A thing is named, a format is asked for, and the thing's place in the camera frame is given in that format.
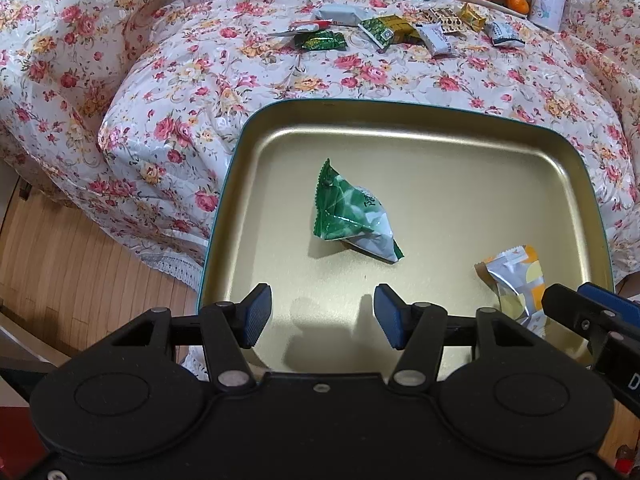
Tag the plain white snack packet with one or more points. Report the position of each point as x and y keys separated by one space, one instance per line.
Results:
x=340 y=12

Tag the brown patterned snack packet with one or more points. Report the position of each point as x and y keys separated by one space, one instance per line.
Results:
x=447 y=19

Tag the gold tin tray teal rim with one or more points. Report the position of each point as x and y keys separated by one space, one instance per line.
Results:
x=440 y=170

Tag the small white snack packet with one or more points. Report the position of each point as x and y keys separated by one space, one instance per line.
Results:
x=437 y=39

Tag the silver yellow snack packet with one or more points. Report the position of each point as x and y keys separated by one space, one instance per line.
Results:
x=515 y=285

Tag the floral sofa cover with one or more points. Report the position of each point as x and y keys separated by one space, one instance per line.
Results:
x=60 y=60

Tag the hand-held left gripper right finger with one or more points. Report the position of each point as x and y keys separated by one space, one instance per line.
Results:
x=387 y=316

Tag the red object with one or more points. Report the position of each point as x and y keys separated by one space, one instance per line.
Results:
x=12 y=440

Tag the dark green snack packet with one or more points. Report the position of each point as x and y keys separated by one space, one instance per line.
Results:
x=320 y=40

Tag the gold candy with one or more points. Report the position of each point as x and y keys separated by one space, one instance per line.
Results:
x=472 y=16

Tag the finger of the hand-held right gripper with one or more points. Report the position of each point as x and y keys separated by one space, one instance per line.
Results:
x=565 y=307
x=607 y=297

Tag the thin red white packet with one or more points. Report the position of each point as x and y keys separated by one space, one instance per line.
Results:
x=300 y=27

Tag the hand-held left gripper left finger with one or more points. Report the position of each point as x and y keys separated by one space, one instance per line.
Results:
x=257 y=316

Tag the white black snack packet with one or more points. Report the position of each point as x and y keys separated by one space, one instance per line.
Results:
x=504 y=34

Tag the floral table cover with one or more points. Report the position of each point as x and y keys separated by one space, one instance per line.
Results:
x=400 y=75

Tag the green white snack packet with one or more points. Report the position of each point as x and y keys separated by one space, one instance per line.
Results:
x=350 y=215

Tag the green gold snack packet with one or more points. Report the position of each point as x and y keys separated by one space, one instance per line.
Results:
x=387 y=30

